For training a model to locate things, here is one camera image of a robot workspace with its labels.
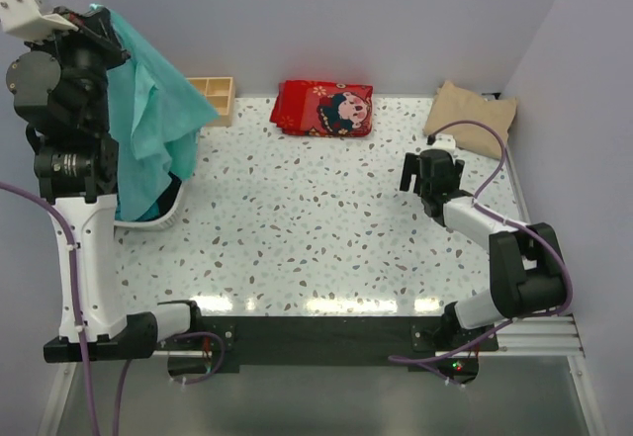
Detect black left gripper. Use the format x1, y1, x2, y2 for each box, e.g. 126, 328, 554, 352
24, 4, 132, 131

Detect mint green t shirt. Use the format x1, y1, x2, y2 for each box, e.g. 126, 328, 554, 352
108, 12, 218, 221

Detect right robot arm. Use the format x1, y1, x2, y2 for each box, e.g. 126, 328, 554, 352
400, 149, 573, 350

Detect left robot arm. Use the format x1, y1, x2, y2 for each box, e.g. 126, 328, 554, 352
3, 7, 205, 363

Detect beige folded t shirt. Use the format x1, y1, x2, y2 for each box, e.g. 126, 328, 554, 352
423, 80, 518, 159

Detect red folded cartoon blanket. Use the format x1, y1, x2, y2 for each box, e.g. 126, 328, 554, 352
270, 80, 373, 137

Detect wooden compartment organizer box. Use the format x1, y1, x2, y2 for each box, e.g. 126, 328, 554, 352
187, 77, 235, 128

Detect black garment with label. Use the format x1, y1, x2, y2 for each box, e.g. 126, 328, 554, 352
156, 172, 183, 218

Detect teal t shirt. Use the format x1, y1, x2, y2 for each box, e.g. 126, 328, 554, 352
133, 199, 164, 222

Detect white plastic laundry basket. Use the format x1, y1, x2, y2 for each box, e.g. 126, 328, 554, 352
114, 182, 188, 231

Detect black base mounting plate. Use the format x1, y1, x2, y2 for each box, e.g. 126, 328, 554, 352
156, 316, 484, 378

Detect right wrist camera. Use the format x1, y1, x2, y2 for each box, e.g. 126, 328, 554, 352
426, 133, 456, 153

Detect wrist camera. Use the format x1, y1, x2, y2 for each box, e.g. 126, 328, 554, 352
426, 133, 456, 153
1, 0, 78, 43

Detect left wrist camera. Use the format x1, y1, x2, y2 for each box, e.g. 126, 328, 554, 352
1, 0, 78, 43

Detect aluminium frame rail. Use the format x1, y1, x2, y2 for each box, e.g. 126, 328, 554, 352
497, 314, 608, 435

